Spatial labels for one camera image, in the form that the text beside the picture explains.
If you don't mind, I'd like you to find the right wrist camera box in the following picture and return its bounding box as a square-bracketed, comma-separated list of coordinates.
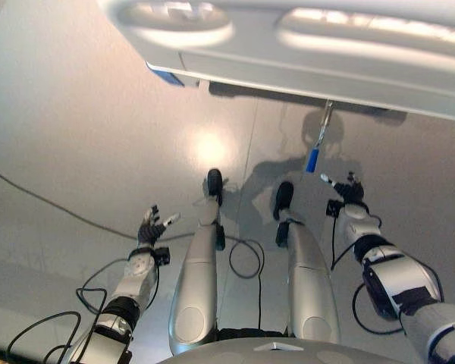
[325, 199, 344, 218]

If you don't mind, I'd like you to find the robot dark foot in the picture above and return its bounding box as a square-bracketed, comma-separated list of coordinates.
[206, 168, 224, 206]
[272, 180, 295, 221]

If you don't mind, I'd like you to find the robot left dark foot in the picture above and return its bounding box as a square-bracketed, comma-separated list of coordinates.
[206, 168, 224, 206]

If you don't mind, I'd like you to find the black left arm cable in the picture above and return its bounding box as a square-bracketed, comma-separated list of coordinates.
[5, 257, 161, 364]

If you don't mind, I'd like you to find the bed crank with blue grip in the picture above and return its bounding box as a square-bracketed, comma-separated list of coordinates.
[305, 99, 335, 174]

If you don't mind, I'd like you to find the robot right silver leg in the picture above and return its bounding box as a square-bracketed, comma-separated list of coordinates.
[275, 210, 341, 344]

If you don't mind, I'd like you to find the robot left silver leg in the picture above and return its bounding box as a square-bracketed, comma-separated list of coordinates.
[168, 196, 227, 356]

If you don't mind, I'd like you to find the robot silver leg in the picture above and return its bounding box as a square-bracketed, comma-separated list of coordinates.
[168, 196, 227, 356]
[275, 210, 341, 344]

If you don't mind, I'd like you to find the robot right dark foot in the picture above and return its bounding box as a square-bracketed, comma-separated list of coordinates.
[272, 180, 295, 221]

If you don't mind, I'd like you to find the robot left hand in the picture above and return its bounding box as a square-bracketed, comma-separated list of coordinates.
[136, 204, 182, 249]

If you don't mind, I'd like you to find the blue bed corner bumper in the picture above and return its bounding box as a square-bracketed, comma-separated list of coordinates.
[146, 63, 186, 89]

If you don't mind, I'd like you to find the black floor cable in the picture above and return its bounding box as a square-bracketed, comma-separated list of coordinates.
[0, 161, 265, 331]

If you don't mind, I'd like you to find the robot grey torso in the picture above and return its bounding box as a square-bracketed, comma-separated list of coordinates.
[165, 328, 422, 364]

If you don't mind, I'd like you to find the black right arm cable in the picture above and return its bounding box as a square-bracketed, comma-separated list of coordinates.
[330, 213, 445, 337]

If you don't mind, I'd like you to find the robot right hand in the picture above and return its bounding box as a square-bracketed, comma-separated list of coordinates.
[320, 171, 366, 206]

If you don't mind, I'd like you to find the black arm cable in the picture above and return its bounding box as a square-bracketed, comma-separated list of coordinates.
[330, 213, 445, 337]
[5, 257, 161, 364]

